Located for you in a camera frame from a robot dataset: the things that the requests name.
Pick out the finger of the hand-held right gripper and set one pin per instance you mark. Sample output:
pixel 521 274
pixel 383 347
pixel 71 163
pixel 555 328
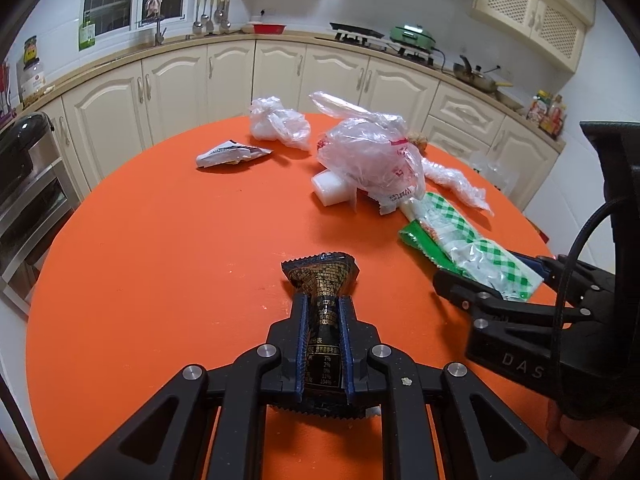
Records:
pixel 480 302
pixel 575 280

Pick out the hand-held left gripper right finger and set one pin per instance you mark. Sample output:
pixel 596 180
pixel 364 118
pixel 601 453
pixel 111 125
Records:
pixel 345 345

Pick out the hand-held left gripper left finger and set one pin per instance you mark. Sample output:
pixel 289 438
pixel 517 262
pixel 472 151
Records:
pixel 300 345

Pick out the black snack packet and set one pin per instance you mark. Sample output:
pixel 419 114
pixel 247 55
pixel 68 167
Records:
pixel 320 280

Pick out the green checked packet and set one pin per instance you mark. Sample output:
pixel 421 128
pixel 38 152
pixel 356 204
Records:
pixel 450 230

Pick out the white snack packet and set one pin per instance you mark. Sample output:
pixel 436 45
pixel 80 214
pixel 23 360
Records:
pixel 225 154

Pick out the person's right hand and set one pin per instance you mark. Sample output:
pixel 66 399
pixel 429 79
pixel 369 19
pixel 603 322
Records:
pixel 590 437

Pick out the crumpled clear plastic wrap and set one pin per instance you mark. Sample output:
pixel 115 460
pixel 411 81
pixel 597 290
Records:
pixel 455 182

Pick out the white green rice bag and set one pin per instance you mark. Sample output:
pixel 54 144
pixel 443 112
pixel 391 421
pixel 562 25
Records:
pixel 495 172

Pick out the orange round table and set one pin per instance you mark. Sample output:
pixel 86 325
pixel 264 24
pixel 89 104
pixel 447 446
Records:
pixel 175 260

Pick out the cluster of condiment bottles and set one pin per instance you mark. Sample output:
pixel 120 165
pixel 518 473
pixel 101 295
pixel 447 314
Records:
pixel 547 115

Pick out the large clear plastic bag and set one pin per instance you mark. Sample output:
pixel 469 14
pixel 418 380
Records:
pixel 370 150

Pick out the small clear plastic bag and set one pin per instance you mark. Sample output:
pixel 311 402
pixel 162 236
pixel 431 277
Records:
pixel 277 122

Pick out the metal wok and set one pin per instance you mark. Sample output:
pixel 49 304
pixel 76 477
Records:
pixel 475 77

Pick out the cream base cabinets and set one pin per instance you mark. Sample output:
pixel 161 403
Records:
pixel 280 75

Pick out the green electric pot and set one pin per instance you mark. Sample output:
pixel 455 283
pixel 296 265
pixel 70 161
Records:
pixel 414 37

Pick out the black gas stove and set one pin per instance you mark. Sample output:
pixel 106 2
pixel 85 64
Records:
pixel 380 47

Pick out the metal shelf cart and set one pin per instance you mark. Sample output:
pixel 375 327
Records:
pixel 30 240

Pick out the black griddle pan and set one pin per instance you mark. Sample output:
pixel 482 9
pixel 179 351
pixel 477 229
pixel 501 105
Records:
pixel 356 31

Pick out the red basin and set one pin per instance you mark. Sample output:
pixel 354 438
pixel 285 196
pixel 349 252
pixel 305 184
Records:
pixel 270 29

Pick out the black rice cooker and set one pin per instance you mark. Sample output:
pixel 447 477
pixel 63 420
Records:
pixel 22 150

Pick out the metal faucet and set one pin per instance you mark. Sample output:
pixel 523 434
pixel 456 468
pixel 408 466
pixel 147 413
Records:
pixel 160 32

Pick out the pink hanging cloth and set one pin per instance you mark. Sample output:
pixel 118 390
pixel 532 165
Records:
pixel 154 7

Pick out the green bottle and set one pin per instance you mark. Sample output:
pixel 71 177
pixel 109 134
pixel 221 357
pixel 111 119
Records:
pixel 86 35

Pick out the clear plastic jar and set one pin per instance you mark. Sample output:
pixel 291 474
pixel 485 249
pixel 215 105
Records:
pixel 32 80

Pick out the cream upper wall cabinets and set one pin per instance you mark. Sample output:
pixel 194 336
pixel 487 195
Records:
pixel 535 5

